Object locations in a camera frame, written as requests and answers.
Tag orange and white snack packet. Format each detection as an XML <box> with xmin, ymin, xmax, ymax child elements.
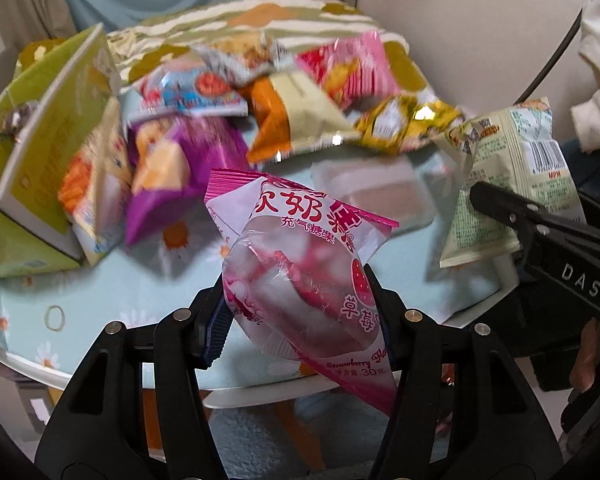
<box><xmin>57</xmin><ymin>100</ymin><xmax>133</xmax><ymax>267</ymax></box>

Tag yellow gold snack packet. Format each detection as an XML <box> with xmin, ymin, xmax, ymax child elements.
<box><xmin>352</xmin><ymin>94</ymin><xmax>466</xmax><ymax>156</ymax></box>

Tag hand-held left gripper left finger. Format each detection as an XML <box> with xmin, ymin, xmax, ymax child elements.
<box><xmin>34</xmin><ymin>280</ymin><xmax>233</xmax><ymax>480</ymax></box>

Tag green cardboard box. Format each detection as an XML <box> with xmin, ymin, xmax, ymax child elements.
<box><xmin>0</xmin><ymin>22</ymin><xmax>123</xmax><ymax>278</ymax></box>

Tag purple snack packet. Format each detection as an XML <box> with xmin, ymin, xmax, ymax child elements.
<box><xmin>124</xmin><ymin>115</ymin><xmax>253</xmax><ymax>247</ymax></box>

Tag black cable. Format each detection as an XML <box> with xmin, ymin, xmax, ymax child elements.
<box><xmin>510</xmin><ymin>5</ymin><xmax>587</xmax><ymax>106</ymax></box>

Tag silver brown snack wrapper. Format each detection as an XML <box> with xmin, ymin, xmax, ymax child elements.
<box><xmin>0</xmin><ymin>100</ymin><xmax>40</xmax><ymax>137</ymax></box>

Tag blue and red snack packet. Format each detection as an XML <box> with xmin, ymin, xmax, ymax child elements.
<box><xmin>120</xmin><ymin>55</ymin><xmax>251</xmax><ymax>123</ymax></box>

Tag pink and clear marshmallow packet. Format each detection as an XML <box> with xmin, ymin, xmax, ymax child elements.
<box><xmin>203</xmin><ymin>169</ymin><xmax>400</xmax><ymax>417</ymax></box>

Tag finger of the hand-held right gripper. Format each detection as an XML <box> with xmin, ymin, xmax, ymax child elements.
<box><xmin>469</xmin><ymin>181</ymin><xmax>582</xmax><ymax>257</ymax></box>

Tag clear mochi packet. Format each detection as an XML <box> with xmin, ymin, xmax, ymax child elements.
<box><xmin>310</xmin><ymin>157</ymin><xmax>436</xmax><ymax>233</ymax></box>

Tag grey and white snack packet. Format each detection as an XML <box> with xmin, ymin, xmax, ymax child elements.
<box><xmin>195</xmin><ymin>30</ymin><xmax>301</xmax><ymax>91</ymax></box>

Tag blue jeans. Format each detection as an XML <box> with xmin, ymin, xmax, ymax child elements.
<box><xmin>560</xmin><ymin>137</ymin><xmax>600</xmax><ymax>201</ymax></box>

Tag pale green snack packet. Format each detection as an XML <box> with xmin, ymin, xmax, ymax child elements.
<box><xmin>432</xmin><ymin>97</ymin><xmax>588</xmax><ymax>269</ymax></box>

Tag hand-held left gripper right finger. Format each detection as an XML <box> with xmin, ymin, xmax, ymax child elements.
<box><xmin>364</xmin><ymin>264</ymin><xmax>564</xmax><ymax>480</ymax></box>

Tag striped floral blanket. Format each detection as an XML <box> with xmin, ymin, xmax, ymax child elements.
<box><xmin>15</xmin><ymin>0</ymin><xmax>431</xmax><ymax>111</ymax></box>

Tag pink striped marshmallow packet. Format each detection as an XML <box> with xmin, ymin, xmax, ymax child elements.
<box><xmin>296</xmin><ymin>30</ymin><xmax>403</xmax><ymax>111</ymax></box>

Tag orange and cream snack packet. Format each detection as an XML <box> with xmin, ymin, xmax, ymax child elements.
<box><xmin>240</xmin><ymin>71</ymin><xmax>363</xmax><ymax>163</ymax></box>

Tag person's right hand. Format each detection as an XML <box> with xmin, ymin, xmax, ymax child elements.
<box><xmin>560</xmin><ymin>317</ymin><xmax>600</xmax><ymax>436</ymax></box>

